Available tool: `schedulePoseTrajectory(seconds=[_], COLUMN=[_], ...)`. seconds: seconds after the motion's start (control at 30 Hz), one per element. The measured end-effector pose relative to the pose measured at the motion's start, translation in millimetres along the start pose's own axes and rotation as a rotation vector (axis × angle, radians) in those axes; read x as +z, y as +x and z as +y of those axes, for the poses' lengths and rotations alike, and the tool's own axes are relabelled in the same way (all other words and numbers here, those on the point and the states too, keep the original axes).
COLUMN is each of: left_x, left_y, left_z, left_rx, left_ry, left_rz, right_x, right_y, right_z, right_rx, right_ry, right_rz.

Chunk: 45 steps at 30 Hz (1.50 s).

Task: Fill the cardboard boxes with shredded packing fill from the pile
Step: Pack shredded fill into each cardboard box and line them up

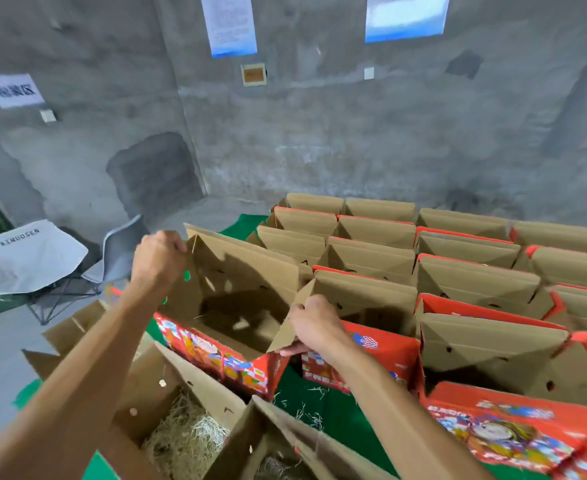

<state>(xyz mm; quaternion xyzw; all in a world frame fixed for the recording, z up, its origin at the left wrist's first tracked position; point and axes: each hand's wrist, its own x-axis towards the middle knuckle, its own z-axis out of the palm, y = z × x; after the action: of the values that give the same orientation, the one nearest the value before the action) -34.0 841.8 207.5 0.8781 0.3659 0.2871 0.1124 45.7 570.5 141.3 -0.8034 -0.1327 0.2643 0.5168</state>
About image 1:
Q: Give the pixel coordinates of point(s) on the person's right hand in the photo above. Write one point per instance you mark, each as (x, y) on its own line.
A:
(319, 325)

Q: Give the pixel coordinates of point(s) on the person's left hand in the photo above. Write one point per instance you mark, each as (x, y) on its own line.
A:
(158, 265)

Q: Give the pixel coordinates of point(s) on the red printed cardboard box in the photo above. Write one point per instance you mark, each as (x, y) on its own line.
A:
(233, 285)
(148, 385)
(273, 425)

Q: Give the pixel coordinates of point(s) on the group of red fruit boxes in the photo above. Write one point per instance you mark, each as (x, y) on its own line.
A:
(454, 285)

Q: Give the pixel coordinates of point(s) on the handful of shredded filler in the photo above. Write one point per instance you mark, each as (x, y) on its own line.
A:
(183, 440)
(279, 467)

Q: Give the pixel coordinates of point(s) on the person's left forearm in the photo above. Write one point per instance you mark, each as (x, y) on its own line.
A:
(63, 405)

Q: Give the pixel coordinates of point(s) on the person's right forearm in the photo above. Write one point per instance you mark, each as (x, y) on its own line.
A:
(404, 425)

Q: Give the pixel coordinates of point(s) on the grey plastic chair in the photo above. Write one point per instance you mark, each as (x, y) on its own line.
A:
(121, 250)

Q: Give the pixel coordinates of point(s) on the white plastic chair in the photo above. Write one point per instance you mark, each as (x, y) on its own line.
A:
(28, 255)

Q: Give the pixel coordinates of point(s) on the yellow framed wall plate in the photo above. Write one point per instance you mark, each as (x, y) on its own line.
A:
(253, 75)

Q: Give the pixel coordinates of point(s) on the white wall sign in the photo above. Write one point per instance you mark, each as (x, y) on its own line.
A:
(13, 90)

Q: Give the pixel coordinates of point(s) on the white and blue wall poster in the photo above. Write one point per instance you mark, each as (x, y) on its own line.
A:
(407, 15)
(228, 23)

